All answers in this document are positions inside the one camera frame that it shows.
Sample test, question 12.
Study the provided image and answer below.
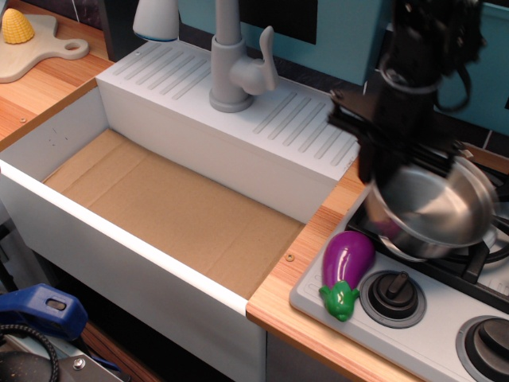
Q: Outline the stainless steel pot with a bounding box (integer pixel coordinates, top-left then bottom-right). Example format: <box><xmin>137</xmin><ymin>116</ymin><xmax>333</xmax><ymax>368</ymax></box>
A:
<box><xmin>363</xmin><ymin>157</ymin><xmax>499</xmax><ymax>262</ymax></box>

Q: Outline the white soap dispenser bottle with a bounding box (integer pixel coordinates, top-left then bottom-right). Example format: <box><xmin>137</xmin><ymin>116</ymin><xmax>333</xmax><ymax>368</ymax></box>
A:
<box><xmin>133</xmin><ymin>0</ymin><xmax>180</xmax><ymax>42</ymax></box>

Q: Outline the purple toy eggplant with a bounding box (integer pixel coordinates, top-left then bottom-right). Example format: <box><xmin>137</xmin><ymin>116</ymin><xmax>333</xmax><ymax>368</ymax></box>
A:
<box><xmin>319</xmin><ymin>231</ymin><xmax>375</xmax><ymax>322</ymax></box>

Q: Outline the black left stove knob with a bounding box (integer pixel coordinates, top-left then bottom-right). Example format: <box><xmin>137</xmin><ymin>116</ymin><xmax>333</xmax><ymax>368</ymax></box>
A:
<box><xmin>360</xmin><ymin>271</ymin><xmax>427</xmax><ymax>329</ymax></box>

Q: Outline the grey metal bracket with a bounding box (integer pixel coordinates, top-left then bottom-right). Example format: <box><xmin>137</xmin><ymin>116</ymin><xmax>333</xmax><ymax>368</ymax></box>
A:
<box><xmin>1</xmin><ymin>342</ymin><xmax>132</xmax><ymax>381</ymax></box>

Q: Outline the black braided cable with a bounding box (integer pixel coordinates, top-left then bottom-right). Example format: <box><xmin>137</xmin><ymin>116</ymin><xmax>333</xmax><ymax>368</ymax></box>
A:
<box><xmin>0</xmin><ymin>322</ymin><xmax>61</xmax><ymax>382</ymax></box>

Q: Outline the black right stove knob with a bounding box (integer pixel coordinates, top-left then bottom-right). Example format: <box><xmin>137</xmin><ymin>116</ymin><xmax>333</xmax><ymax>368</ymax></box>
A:
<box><xmin>456</xmin><ymin>316</ymin><xmax>508</xmax><ymax>381</ymax></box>

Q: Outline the grey toy stove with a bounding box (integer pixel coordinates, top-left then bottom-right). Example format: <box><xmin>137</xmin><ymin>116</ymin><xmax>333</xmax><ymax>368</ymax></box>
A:
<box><xmin>289</xmin><ymin>157</ymin><xmax>508</xmax><ymax>381</ymax></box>

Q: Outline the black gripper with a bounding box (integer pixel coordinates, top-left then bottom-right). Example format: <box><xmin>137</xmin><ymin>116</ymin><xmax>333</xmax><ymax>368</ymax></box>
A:
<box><xmin>328</xmin><ymin>83</ymin><xmax>461</xmax><ymax>187</ymax></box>

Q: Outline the white toy sink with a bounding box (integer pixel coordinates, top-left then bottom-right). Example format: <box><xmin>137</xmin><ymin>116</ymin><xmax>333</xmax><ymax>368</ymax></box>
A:
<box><xmin>1</xmin><ymin>42</ymin><xmax>359</xmax><ymax>381</ymax></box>

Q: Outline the black stove knob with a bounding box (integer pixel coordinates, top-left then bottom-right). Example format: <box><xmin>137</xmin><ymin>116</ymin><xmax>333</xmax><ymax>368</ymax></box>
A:
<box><xmin>360</xmin><ymin>271</ymin><xmax>427</xmax><ymax>329</ymax></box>
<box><xmin>456</xmin><ymin>316</ymin><xmax>508</xmax><ymax>381</ymax></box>

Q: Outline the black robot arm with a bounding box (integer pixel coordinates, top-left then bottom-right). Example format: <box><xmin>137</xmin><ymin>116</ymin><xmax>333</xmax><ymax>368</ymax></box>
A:
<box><xmin>328</xmin><ymin>1</ymin><xmax>486</xmax><ymax>185</ymax></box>

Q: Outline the blue clamp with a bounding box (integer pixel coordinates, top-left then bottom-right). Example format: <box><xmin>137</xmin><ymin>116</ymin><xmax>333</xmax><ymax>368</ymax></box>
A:
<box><xmin>1</xmin><ymin>283</ymin><xmax>88</xmax><ymax>341</ymax></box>

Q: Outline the cardboard sheet in sink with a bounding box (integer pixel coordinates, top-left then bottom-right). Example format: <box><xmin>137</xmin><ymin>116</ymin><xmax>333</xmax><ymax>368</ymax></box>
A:
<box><xmin>45</xmin><ymin>130</ymin><xmax>302</xmax><ymax>298</ymax></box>

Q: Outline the wooden cutting board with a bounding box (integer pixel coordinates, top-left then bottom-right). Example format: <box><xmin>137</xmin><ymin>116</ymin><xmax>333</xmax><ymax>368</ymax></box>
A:
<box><xmin>1</xmin><ymin>14</ymin><xmax>89</xmax><ymax>84</ymax></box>

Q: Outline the grey toy faucet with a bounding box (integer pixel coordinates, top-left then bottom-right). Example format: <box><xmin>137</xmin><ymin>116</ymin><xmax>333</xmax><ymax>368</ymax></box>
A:
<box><xmin>209</xmin><ymin>0</ymin><xmax>279</xmax><ymax>113</ymax></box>

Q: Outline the black burner grate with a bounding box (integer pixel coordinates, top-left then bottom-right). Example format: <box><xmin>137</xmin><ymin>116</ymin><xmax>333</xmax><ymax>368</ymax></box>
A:
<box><xmin>346</xmin><ymin>150</ymin><xmax>509</xmax><ymax>314</ymax></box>

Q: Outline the yellow toy corn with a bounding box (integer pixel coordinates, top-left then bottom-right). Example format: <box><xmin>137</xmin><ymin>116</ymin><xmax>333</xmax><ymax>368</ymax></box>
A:
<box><xmin>2</xmin><ymin>8</ymin><xmax>35</xmax><ymax>45</ymax></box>

